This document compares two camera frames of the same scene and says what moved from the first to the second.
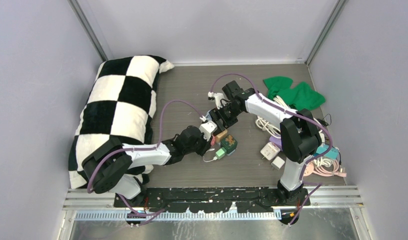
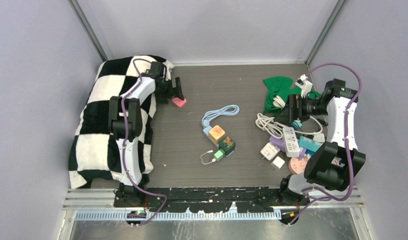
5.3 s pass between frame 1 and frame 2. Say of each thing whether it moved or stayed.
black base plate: stayed
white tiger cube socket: stayed
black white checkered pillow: stayed
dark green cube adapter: stayed
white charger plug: stayed
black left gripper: moved
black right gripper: moved
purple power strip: stayed
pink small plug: moved
